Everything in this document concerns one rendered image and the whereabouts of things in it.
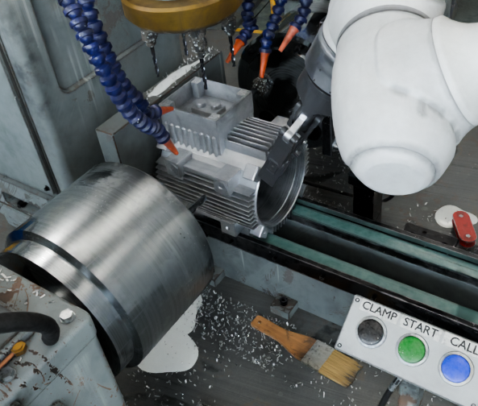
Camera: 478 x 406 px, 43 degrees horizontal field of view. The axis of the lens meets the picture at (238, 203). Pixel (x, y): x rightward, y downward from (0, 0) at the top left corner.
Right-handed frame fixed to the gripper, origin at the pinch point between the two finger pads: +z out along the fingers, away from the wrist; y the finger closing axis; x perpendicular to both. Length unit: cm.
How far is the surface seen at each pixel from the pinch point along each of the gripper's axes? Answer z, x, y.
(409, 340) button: -12.0, 26.1, 18.1
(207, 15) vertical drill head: -13.6, -19.4, -1.6
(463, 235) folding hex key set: 13.5, 33.6, -27.8
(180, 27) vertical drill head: -11.5, -21.2, 1.3
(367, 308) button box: -9.3, 20.8, 16.4
